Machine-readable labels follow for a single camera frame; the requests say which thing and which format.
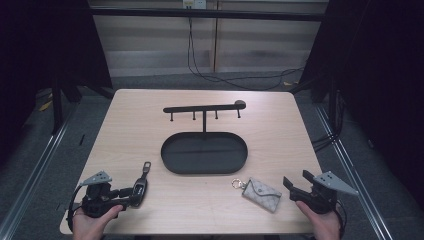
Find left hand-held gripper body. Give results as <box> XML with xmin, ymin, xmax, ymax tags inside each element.
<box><xmin>79</xmin><ymin>170</ymin><xmax>134</xmax><ymax>220</ymax></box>

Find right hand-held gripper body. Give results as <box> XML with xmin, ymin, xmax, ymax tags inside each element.
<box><xmin>289</xmin><ymin>170</ymin><xmax>360</xmax><ymax>215</ymax></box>

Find black car key fob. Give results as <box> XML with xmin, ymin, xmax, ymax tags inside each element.
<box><xmin>131</xmin><ymin>161</ymin><xmax>152</xmax><ymax>208</ymax></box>

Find grey patterned key pouch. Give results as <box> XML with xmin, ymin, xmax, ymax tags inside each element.
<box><xmin>231</xmin><ymin>177</ymin><xmax>283</xmax><ymax>214</ymax></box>

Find black key rack with tray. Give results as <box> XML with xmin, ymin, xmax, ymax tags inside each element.
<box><xmin>160</xmin><ymin>99</ymin><xmax>249</xmax><ymax>176</ymax></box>

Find person's left hand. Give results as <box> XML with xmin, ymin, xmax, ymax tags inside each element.
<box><xmin>71</xmin><ymin>204</ymin><xmax>124</xmax><ymax>240</ymax></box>

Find person's right hand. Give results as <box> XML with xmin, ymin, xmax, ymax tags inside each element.
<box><xmin>295</xmin><ymin>200</ymin><xmax>343</xmax><ymax>240</ymax></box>

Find black metal stand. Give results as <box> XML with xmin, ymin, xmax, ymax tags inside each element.
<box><xmin>50</xmin><ymin>74</ymin><xmax>65</xmax><ymax>135</ymax></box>

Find yellow floor tape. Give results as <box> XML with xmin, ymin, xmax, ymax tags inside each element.
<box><xmin>38</xmin><ymin>99</ymin><xmax>54</xmax><ymax>113</ymax></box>

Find dark curtain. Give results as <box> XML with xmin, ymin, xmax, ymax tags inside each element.
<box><xmin>0</xmin><ymin>0</ymin><xmax>114</xmax><ymax>168</ymax></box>
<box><xmin>299</xmin><ymin>0</ymin><xmax>424</xmax><ymax>209</ymax></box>

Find left hand-held gripper cable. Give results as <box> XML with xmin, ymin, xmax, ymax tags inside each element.
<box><xmin>65</xmin><ymin>184</ymin><xmax>84</xmax><ymax>232</ymax></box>

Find hand-held gripper cable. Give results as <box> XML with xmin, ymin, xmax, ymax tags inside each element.
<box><xmin>334</xmin><ymin>198</ymin><xmax>348</xmax><ymax>240</ymax></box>
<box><xmin>65</xmin><ymin>184</ymin><xmax>84</xmax><ymax>232</ymax></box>

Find right hand-held gripper cable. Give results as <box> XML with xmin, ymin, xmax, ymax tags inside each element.
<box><xmin>334</xmin><ymin>198</ymin><xmax>348</xmax><ymax>240</ymax></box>

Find metal floor rail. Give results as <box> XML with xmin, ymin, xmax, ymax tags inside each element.
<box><xmin>314</xmin><ymin>103</ymin><xmax>395</xmax><ymax>240</ymax></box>
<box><xmin>0</xmin><ymin>108</ymin><xmax>80</xmax><ymax>240</ymax></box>

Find black floor cable bundle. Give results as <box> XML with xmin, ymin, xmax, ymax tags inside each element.
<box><xmin>311</xmin><ymin>89</ymin><xmax>346</xmax><ymax>154</ymax></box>

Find black wall cable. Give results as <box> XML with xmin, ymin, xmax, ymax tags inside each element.
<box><xmin>186</xmin><ymin>17</ymin><xmax>306</xmax><ymax>92</ymax></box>

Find wooden wall strip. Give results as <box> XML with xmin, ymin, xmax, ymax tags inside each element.
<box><xmin>212</xmin><ymin>1</ymin><xmax>222</xmax><ymax>73</ymax></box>

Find black horizontal frame bar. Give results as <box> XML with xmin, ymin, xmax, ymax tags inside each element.
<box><xmin>89</xmin><ymin>7</ymin><xmax>326</xmax><ymax>23</ymax></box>

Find white wall socket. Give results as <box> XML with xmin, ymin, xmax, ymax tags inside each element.
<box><xmin>182</xmin><ymin>0</ymin><xmax>208</xmax><ymax>10</ymax></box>

